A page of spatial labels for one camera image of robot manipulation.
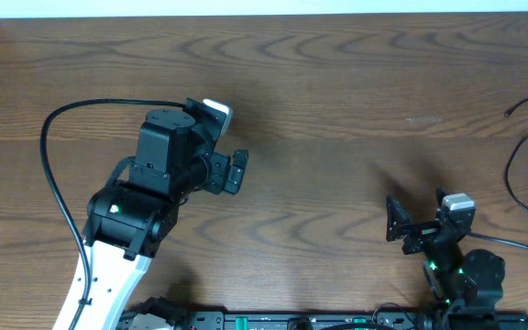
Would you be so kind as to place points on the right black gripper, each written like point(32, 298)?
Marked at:
point(421, 234)

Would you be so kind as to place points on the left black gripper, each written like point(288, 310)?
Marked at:
point(223, 175)

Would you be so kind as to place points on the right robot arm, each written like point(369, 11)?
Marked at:
point(467, 286)

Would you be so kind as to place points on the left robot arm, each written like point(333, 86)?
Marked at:
point(139, 206)

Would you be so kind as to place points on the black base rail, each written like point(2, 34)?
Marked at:
point(158, 313)

